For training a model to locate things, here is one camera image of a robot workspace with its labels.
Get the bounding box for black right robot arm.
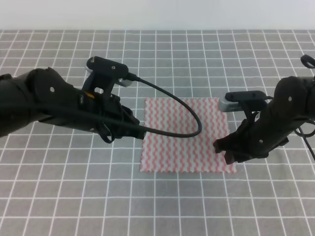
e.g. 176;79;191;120
213;76;315;165

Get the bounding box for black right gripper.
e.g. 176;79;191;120
213;108;289;165

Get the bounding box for black camera cable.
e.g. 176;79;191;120
294;120;315;160
98;73;202;145

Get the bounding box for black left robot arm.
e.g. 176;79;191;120
0;68;145;143

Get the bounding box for black right camera cable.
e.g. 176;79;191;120
294;120;315;160

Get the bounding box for pink white wavy striped towel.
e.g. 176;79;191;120
140;98;237;173

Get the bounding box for black left camera cable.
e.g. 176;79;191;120
98;73;202;145

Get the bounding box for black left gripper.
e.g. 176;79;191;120
73;89;146;140

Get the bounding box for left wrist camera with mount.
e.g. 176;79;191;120
82;56;137;96

